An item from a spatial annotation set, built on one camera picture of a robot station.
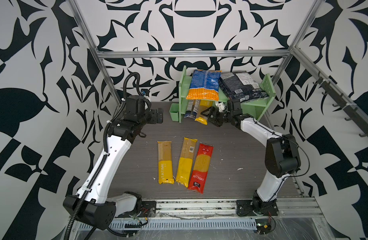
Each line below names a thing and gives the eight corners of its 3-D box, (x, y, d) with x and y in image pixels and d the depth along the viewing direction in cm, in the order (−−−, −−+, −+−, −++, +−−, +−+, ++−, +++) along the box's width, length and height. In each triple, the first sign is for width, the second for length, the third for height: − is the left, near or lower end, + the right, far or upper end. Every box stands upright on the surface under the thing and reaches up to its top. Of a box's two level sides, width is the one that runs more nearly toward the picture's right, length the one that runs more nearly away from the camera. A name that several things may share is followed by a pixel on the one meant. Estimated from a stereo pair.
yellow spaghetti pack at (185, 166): (173, 184, 83) (173, 183, 81) (184, 138, 101) (184, 137, 99) (189, 187, 82) (189, 186, 80) (197, 141, 100) (197, 139, 98)
